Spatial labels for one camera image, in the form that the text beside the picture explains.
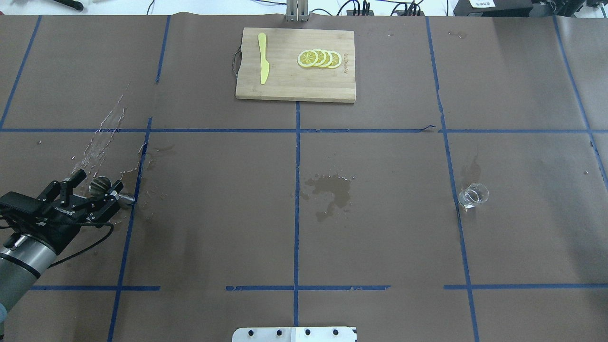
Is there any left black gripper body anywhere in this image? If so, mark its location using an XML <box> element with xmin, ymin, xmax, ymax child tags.
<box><xmin>19</xmin><ymin>182</ymin><xmax>119</xmax><ymax>255</ymax></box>

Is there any steel double jigger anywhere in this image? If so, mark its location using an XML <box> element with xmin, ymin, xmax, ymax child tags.
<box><xmin>88</xmin><ymin>177</ymin><xmax>135</xmax><ymax>209</ymax></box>

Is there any clear glass beaker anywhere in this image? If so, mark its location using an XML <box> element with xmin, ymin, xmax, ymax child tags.
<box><xmin>457</xmin><ymin>183</ymin><xmax>489</xmax><ymax>209</ymax></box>

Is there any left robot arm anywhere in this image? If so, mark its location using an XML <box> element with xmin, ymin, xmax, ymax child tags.
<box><xmin>0</xmin><ymin>169</ymin><xmax>124</xmax><ymax>321</ymax></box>

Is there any bamboo cutting board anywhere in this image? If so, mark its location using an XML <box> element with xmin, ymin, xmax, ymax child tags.
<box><xmin>235</xmin><ymin>27</ymin><xmax>356</xmax><ymax>104</ymax></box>

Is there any yellow plastic knife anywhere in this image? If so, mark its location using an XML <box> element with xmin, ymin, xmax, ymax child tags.
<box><xmin>257</xmin><ymin>32</ymin><xmax>271</xmax><ymax>85</ymax></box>

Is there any lemon slice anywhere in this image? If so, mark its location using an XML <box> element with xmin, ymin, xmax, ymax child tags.
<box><xmin>320</xmin><ymin>50</ymin><xmax>333</xmax><ymax>68</ymax></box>
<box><xmin>313</xmin><ymin>48</ymin><xmax>329</xmax><ymax>67</ymax></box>
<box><xmin>326</xmin><ymin>51</ymin><xmax>342</xmax><ymax>69</ymax></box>
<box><xmin>297</xmin><ymin>49</ymin><xmax>319</xmax><ymax>68</ymax></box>

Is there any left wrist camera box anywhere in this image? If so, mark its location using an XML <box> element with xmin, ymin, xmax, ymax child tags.
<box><xmin>0</xmin><ymin>192</ymin><xmax>44</xmax><ymax>221</ymax></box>

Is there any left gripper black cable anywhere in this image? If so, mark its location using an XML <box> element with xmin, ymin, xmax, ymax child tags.
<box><xmin>0</xmin><ymin>209</ymin><xmax>114</xmax><ymax>269</ymax></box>

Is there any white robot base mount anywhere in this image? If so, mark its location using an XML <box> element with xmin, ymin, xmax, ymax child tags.
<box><xmin>232</xmin><ymin>326</ymin><xmax>358</xmax><ymax>342</ymax></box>

